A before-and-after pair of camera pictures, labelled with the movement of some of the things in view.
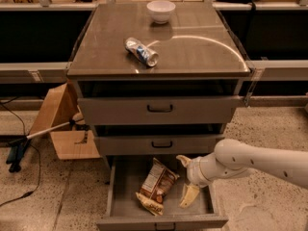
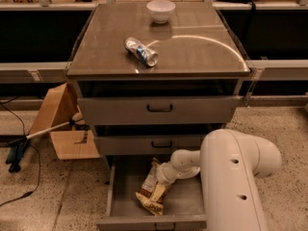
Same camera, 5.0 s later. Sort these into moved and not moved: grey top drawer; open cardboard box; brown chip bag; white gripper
Moved: white gripper
Not moved: open cardboard box; brown chip bag; grey top drawer
